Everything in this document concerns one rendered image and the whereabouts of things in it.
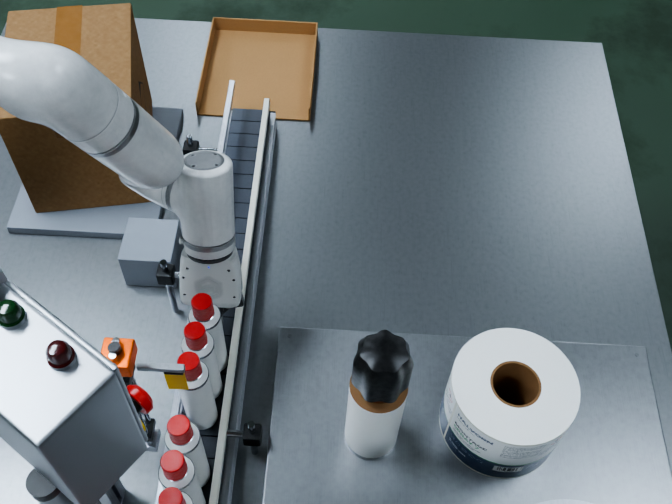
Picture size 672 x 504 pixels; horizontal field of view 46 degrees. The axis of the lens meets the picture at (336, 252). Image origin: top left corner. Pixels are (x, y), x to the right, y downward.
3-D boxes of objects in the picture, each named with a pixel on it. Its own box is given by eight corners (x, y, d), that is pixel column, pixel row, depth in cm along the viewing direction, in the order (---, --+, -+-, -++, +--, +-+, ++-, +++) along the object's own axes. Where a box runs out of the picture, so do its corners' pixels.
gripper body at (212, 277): (173, 255, 125) (178, 310, 132) (237, 258, 125) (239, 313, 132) (182, 229, 131) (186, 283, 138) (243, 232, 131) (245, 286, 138)
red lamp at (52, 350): (60, 376, 73) (54, 364, 71) (41, 360, 74) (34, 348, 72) (82, 356, 74) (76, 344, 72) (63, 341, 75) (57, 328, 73)
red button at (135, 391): (134, 414, 85) (154, 394, 86) (109, 394, 86) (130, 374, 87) (140, 428, 88) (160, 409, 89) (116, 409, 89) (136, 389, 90)
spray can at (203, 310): (227, 375, 139) (216, 315, 122) (197, 375, 139) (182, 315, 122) (229, 349, 142) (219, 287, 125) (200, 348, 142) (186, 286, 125)
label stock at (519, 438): (524, 355, 143) (543, 314, 131) (577, 458, 132) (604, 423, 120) (421, 386, 139) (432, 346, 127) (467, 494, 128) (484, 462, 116)
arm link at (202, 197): (167, 232, 126) (210, 253, 122) (160, 159, 119) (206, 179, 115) (203, 211, 132) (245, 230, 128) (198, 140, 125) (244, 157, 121)
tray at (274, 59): (310, 121, 182) (310, 108, 178) (196, 115, 182) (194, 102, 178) (317, 35, 199) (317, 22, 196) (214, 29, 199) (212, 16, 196)
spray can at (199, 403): (216, 431, 133) (203, 376, 116) (185, 430, 133) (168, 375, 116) (219, 403, 136) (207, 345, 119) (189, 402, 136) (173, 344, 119)
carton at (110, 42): (154, 202, 164) (131, 107, 142) (35, 213, 161) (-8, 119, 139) (152, 100, 181) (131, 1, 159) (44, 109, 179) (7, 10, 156)
